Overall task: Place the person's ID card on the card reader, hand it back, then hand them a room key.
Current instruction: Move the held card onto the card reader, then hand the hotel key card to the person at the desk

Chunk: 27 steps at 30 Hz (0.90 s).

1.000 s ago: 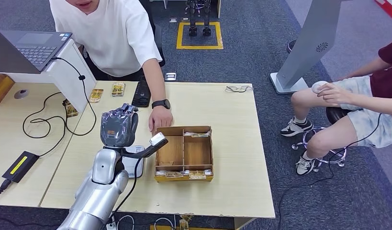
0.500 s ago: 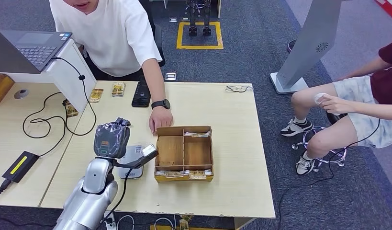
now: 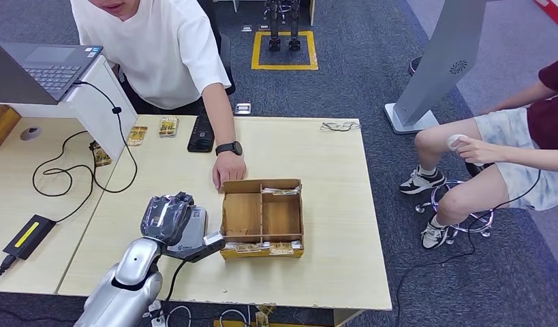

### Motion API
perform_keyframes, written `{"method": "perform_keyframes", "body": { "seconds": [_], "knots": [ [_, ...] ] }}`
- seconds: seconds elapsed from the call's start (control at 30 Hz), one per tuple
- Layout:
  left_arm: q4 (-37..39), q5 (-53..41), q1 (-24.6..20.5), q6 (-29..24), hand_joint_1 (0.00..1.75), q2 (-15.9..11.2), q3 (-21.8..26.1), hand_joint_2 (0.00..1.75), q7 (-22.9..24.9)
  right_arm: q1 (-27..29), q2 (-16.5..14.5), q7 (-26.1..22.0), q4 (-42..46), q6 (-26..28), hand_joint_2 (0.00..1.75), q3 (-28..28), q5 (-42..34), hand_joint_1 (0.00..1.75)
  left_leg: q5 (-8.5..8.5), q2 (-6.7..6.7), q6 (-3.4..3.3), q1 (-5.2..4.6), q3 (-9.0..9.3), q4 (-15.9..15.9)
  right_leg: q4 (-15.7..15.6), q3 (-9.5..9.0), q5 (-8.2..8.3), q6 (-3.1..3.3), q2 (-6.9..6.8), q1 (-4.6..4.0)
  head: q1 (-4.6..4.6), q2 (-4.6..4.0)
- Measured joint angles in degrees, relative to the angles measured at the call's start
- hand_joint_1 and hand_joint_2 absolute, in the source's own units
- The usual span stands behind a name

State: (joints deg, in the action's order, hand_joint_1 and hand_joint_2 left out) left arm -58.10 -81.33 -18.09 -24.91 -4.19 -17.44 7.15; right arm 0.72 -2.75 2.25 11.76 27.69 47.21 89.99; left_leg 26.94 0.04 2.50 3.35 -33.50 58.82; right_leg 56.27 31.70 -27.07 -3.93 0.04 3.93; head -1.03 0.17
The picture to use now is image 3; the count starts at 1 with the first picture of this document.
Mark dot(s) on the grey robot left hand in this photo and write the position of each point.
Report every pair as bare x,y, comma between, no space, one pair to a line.
166,219

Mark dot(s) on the standing person's left hand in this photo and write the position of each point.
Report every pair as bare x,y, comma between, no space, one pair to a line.
229,170

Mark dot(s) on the seated person's left hand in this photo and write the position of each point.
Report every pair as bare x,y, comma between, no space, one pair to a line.
482,152

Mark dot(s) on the white handheld controller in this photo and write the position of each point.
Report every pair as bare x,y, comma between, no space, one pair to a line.
454,140

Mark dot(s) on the grey card reader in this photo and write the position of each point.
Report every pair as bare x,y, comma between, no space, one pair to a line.
193,232

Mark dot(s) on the standing person's left forearm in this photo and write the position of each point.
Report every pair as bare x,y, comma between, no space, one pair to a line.
220,113

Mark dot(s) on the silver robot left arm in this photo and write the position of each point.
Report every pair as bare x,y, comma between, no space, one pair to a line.
125,280

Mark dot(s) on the seated person's left forearm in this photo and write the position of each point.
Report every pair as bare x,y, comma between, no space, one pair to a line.
536,160

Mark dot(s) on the seated person's right forearm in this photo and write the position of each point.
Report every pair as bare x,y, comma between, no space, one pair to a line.
522,97

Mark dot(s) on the seated person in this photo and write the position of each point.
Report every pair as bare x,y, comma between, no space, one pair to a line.
500,131

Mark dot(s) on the yellow patterned key card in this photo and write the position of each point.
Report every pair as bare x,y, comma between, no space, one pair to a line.
168,127
137,135
281,248
101,155
281,191
242,247

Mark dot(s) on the standing person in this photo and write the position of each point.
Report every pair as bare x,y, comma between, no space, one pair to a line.
157,49

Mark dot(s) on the black wristwatch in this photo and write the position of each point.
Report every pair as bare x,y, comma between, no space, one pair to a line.
229,148

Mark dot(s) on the wooden compartment box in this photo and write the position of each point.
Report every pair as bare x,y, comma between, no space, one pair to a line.
242,212

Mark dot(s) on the black smartphone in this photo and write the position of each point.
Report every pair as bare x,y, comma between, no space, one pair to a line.
199,135

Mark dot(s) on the chrome black-seat stool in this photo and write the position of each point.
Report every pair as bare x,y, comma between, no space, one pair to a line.
441,189

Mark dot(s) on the small silver floor plate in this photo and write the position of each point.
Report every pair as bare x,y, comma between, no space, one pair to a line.
243,108

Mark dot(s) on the grey kiosk stand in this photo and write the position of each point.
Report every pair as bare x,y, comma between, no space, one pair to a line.
443,58

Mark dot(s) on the black office chair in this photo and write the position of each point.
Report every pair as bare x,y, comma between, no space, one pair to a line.
226,58

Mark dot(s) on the clear eyeglasses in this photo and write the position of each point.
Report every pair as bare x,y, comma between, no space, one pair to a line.
340,127

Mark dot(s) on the white laptop riser box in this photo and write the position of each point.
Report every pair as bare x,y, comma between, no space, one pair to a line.
102,113

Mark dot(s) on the black yellow-labelled power adapter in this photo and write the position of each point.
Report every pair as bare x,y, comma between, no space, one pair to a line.
29,237

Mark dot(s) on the black humanoid robot legs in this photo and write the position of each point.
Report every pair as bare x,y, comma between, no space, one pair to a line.
274,27

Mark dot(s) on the red panel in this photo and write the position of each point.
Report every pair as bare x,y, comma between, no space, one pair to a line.
556,12

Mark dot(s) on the round grey desk grommet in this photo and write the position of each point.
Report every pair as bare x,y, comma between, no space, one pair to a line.
30,133

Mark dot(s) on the brown wooden block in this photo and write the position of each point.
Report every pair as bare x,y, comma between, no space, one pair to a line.
2,124

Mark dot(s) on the dark grey laptop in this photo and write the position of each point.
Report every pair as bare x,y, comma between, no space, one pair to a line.
48,67

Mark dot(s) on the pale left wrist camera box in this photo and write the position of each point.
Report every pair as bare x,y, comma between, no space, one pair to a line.
213,239

